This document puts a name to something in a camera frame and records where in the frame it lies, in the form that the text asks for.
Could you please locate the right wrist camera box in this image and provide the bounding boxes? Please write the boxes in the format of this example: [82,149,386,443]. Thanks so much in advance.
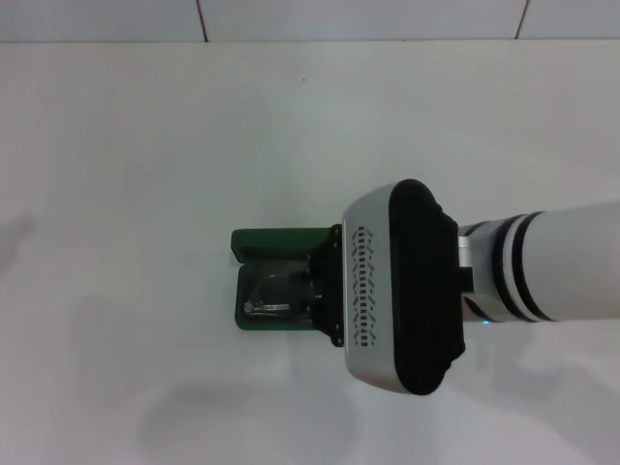
[340,178,468,398]

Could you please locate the green glasses case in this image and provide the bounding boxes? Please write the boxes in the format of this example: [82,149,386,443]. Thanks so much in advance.
[230,227,341,333]

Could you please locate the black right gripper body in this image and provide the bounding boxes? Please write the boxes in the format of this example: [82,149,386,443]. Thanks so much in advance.
[306,223,351,350]

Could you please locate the clear transparent glasses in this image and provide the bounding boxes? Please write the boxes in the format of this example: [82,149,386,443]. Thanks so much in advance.
[243,267,311,320]

